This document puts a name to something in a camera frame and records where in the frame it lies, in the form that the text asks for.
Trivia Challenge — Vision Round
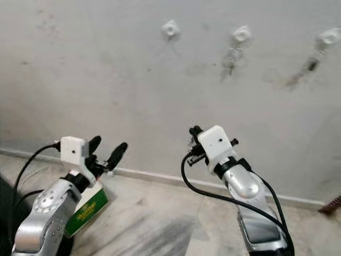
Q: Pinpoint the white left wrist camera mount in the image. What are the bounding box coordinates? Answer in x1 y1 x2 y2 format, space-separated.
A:
60 136 90 180

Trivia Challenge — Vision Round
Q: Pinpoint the silver key ring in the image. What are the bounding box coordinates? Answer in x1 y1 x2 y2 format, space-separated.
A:
313 46 327 61
228 46 243 62

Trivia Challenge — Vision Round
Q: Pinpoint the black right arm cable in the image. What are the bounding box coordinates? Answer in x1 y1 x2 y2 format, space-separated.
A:
181 151 295 256

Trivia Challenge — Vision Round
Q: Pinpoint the white wall hook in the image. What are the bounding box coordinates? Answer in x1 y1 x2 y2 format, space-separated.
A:
232 25 252 45
161 20 182 40
318 28 341 47

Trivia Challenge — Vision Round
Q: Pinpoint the dark metal key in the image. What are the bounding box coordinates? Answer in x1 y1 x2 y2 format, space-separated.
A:
302 58 320 76
223 59 237 77

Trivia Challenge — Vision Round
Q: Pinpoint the green and white cardboard box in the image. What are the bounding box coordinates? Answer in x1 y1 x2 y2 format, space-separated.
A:
64 180 109 238

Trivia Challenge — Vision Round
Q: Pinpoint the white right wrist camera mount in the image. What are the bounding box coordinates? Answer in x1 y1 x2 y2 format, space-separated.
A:
197 125 240 174

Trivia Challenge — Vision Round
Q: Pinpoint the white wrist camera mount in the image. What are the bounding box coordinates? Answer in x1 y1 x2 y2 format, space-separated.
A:
60 136 90 180
197 125 240 174

